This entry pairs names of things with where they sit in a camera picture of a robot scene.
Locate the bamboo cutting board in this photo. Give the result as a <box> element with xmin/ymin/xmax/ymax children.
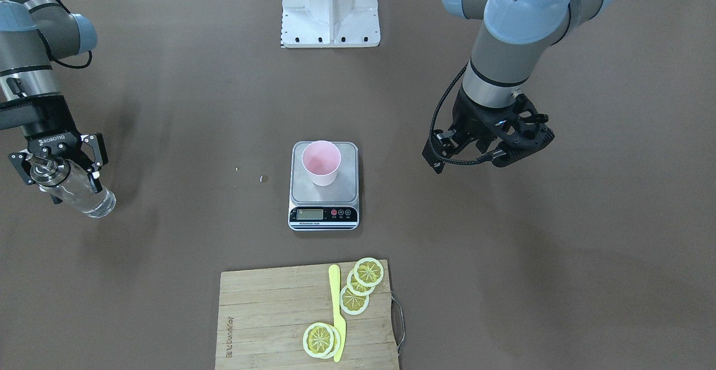
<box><xmin>215</xmin><ymin>263</ymin><xmax>401</xmax><ymax>369</ymax></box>

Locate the pink plastic cup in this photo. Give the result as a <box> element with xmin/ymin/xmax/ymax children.
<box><xmin>301</xmin><ymin>140</ymin><xmax>342</xmax><ymax>186</ymax></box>

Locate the glass sauce bottle metal spout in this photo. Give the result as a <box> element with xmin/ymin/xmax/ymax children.
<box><xmin>26</xmin><ymin>154</ymin><xmax>117</xmax><ymax>218</ymax></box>

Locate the lemon slice lower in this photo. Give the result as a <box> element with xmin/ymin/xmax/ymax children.
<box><xmin>338</xmin><ymin>286</ymin><xmax>369</xmax><ymax>316</ymax></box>

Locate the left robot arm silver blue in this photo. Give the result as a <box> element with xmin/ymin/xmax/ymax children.
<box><xmin>422</xmin><ymin>0</ymin><xmax>614</xmax><ymax>174</ymax></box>

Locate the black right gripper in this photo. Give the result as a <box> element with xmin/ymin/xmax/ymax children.
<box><xmin>1</xmin><ymin>96</ymin><xmax>109</xmax><ymax>194</ymax></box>

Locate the yellow plastic knife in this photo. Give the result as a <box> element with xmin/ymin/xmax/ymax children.
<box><xmin>329</xmin><ymin>264</ymin><xmax>347</xmax><ymax>363</ymax></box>

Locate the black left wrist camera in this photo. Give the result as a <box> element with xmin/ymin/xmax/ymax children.
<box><xmin>490</xmin><ymin>92</ymin><xmax>555</xmax><ymax>167</ymax></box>

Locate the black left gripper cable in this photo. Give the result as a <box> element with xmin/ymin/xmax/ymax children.
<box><xmin>429</xmin><ymin>63</ymin><xmax>507</xmax><ymax>166</ymax></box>

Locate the lemon slice middle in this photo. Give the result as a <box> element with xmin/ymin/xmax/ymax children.
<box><xmin>347</xmin><ymin>269</ymin><xmax>375</xmax><ymax>297</ymax></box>

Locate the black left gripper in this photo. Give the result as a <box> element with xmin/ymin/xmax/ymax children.
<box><xmin>422</xmin><ymin>88</ymin><xmax>516</xmax><ymax>175</ymax></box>

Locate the digital kitchen scale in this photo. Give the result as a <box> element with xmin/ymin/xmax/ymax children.
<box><xmin>288</xmin><ymin>141</ymin><xmax>360</xmax><ymax>231</ymax></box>

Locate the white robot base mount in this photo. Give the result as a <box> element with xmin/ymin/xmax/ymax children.
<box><xmin>280</xmin><ymin>0</ymin><xmax>381</xmax><ymax>49</ymax></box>

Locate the lemon slice behind front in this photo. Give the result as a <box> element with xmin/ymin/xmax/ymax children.
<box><xmin>322</xmin><ymin>324</ymin><xmax>342</xmax><ymax>359</ymax></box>

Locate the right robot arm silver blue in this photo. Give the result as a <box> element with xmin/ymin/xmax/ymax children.
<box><xmin>1</xmin><ymin>0</ymin><xmax>116</xmax><ymax>218</ymax></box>

